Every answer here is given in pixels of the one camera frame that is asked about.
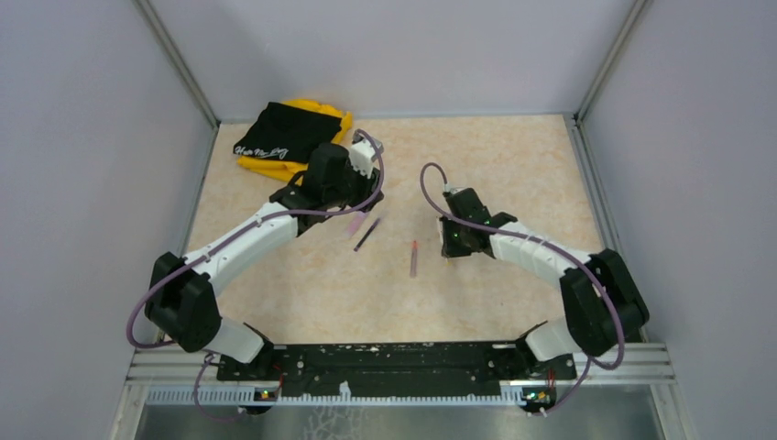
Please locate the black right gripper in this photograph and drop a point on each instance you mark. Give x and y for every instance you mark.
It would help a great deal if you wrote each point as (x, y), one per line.
(450, 249)

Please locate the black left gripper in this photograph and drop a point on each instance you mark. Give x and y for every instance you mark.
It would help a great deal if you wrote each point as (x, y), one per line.
(368, 185)

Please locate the pink highlighter pen body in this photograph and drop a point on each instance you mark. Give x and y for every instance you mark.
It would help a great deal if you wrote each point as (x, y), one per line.
(357, 221)

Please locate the dark purple gel pen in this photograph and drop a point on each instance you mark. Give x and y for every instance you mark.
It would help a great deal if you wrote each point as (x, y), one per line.
(367, 234)

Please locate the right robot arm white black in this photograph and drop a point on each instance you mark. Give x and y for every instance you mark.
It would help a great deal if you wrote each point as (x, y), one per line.
(602, 304)

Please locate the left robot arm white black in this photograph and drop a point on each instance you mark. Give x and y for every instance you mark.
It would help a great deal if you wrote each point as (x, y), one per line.
(182, 296)

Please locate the mauve pen with red tip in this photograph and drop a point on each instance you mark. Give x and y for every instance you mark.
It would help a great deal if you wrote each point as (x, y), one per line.
(414, 259)

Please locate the yellow folded cloth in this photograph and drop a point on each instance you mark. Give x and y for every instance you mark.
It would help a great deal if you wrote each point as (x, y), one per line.
(285, 170)

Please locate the black folded cloth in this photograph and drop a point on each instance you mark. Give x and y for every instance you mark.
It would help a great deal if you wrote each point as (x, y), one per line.
(287, 133)

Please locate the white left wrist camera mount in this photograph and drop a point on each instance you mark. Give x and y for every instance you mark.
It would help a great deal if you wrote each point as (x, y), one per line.
(362, 156)

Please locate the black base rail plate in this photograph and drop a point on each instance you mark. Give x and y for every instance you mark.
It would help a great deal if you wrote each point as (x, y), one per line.
(397, 370)

